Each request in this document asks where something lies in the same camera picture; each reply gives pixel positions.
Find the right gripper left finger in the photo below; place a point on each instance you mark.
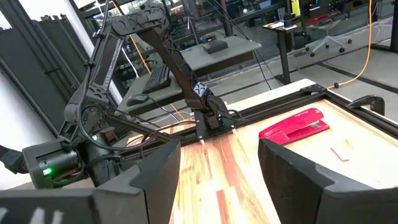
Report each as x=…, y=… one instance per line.
x=146, y=202

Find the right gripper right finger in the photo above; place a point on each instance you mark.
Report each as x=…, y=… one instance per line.
x=298, y=193

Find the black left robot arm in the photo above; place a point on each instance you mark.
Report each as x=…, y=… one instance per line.
x=105, y=59

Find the pink eraser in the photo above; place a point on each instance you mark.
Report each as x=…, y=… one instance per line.
x=339, y=154

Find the red stapler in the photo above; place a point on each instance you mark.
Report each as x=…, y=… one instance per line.
x=292, y=127

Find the black partition panel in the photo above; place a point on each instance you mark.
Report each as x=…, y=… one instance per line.
x=46, y=62

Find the black computer mouse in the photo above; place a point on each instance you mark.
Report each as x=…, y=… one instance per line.
x=136, y=100

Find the grey side desk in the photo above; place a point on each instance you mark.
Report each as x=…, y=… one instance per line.
x=155, y=99
x=236, y=46

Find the black clamp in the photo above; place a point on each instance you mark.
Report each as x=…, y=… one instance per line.
x=373, y=102

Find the black keyboard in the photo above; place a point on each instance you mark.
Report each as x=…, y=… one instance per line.
x=157, y=79

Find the black office desk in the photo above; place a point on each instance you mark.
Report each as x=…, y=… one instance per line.
x=283, y=56

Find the grey office chair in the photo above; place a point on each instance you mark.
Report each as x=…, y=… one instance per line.
x=327, y=40

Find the flat black box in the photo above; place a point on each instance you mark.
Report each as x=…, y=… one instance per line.
x=215, y=46

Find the yellow bottle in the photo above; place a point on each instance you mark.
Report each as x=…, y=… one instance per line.
x=295, y=7

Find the black table frame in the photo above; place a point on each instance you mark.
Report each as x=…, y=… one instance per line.
x=264, y=112

